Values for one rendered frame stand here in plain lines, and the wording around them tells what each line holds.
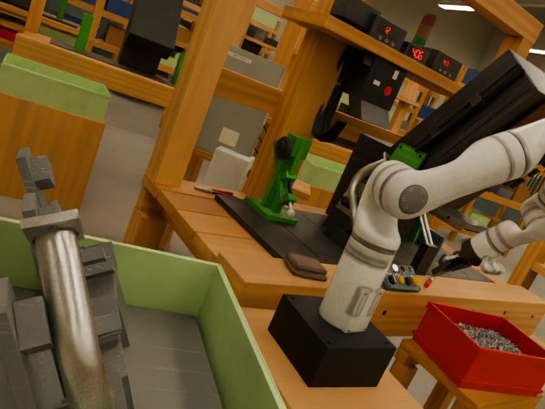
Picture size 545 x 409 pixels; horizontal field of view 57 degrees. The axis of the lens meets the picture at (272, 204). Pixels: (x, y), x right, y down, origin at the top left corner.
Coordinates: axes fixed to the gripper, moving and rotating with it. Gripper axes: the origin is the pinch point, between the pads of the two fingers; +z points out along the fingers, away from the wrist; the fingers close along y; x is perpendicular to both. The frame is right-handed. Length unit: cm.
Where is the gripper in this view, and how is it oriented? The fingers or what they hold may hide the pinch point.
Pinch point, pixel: (437, 270)
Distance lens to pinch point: 151.3
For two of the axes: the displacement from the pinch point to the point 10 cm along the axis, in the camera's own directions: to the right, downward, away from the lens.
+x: 2.0, 8.6, -4.7
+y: -7.8, -1.5, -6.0
